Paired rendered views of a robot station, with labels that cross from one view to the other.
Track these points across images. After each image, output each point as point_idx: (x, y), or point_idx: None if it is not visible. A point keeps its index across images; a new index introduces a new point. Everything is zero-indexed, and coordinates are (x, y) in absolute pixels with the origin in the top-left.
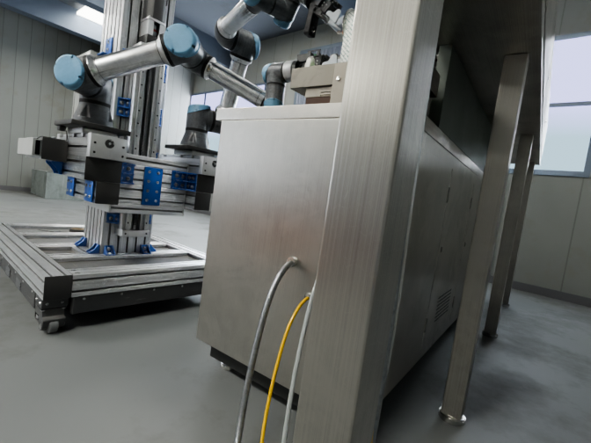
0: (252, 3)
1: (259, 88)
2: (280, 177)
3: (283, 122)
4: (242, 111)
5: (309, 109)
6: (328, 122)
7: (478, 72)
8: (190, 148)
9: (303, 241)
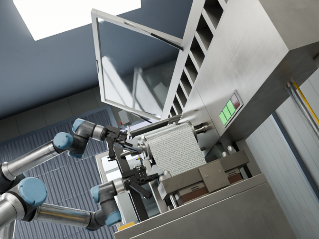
0: (67, 146)
1: (81, 210)
2: None
3: (190, 216)
4: (145, 224)
5: (205, 199)
6: (224, 202)
7: None
8: None
9: None
